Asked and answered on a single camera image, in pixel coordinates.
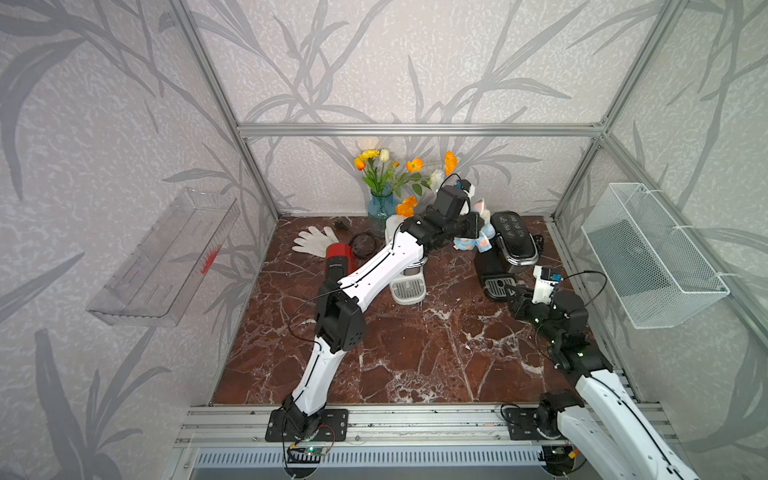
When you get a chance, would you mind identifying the blue glass vase with flowers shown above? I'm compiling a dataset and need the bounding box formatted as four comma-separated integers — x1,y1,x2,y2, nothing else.
353,148,459,238

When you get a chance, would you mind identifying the red coffee machine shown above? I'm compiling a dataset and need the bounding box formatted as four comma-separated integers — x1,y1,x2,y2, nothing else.
325,243,358,282

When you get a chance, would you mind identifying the black coffee machine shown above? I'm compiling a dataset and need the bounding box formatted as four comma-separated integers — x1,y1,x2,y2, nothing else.
474,210,540,302

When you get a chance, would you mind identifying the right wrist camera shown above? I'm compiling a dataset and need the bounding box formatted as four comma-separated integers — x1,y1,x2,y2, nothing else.
532,265,563,304

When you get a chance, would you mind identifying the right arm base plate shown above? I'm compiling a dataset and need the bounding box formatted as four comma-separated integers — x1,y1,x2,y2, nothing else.
501,405,541,441

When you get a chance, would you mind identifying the colourful striped cloth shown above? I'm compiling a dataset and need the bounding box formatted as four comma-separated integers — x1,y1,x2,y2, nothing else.
453,199,496,253

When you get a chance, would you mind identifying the white work glove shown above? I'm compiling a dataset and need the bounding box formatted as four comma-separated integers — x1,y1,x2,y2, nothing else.
292,226,339,258

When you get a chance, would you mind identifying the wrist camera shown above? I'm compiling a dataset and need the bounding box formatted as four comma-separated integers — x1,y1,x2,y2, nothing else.
456,179,476,215
532,265,563,304

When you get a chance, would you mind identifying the white coffee machine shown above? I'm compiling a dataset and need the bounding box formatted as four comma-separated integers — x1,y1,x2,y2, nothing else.
385,215,427,306

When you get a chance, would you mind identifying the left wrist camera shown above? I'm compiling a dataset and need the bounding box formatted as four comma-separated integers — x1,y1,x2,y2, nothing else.
456,179,476,215

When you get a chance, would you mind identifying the clear plastic wall shelf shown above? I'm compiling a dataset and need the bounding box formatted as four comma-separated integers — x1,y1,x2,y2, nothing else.
86,188,241,328

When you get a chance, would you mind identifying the white wire basket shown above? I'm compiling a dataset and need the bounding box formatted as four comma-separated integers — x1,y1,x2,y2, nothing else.
582,183,730,329

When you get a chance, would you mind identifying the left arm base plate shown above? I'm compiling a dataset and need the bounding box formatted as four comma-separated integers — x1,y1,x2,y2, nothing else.
265,408,349,443

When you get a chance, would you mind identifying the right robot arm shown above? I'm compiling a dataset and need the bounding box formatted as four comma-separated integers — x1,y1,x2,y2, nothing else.
501,285,698,479

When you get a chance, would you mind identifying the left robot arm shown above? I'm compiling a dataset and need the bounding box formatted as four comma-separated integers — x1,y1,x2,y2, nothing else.
281,178,484,436

